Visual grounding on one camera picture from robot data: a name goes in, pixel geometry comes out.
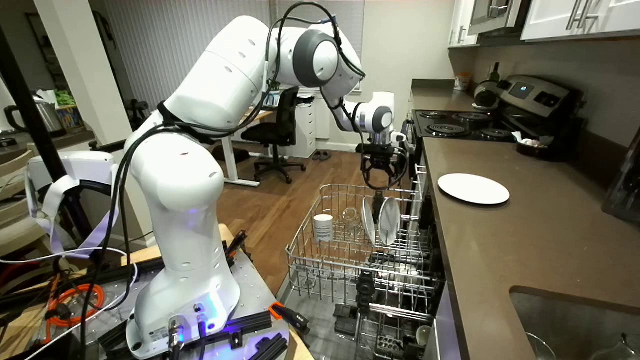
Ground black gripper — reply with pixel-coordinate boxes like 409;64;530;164
358;142;407;191

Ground white plate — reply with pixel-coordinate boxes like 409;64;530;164
375;198;402;247
360;198;375;245
438;173;509;206

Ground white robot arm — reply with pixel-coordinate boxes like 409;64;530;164
126;16;396;359

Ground white plate on counter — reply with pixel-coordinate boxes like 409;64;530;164
438;173;509;206

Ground lower dishwasher rack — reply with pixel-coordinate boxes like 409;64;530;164
280;267;442;360

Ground clear glass in rack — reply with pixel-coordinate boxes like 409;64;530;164
338;209;361;243

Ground white cup in rack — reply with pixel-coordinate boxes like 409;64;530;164
314;214;334;243

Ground black office chair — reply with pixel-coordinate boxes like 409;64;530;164
242;88;311;185

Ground black kettle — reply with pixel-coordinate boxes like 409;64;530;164
472;64;500;110

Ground black stove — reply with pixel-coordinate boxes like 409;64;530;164
414;74;582;161

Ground white upper cabinets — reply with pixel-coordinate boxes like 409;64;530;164
448;0;640;48

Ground kitchen sink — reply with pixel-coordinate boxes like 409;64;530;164
509;288;640;360

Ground wire upper dishwasher rack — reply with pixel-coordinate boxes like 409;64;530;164
283;164;443;316

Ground orange cable coil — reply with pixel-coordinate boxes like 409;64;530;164
44;283;107;328

